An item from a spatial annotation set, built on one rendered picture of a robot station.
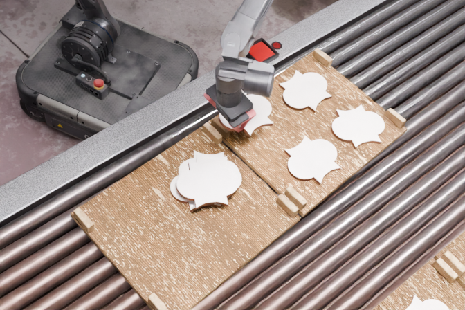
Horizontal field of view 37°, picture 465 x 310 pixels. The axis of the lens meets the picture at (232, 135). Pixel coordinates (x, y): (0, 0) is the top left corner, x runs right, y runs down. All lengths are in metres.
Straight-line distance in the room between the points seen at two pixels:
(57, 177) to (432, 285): 0.91
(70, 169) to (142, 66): 1.13
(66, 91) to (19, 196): 1.10
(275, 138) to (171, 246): 0.41
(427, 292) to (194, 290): 0.53
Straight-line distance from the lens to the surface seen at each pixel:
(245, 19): 1.50
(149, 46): 2.88
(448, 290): 1.68
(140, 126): 1.78
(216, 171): 1.63
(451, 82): 2.08
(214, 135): 1.71
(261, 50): 1.96
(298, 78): 1.89
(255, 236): 1.61
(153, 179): 1.66
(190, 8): 3.39
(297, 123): 1.81
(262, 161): 1.72
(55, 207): 1.66
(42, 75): 2.79
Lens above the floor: 2.35
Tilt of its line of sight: 54 degrees down
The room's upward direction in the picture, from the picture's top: 11 degrees clockwise
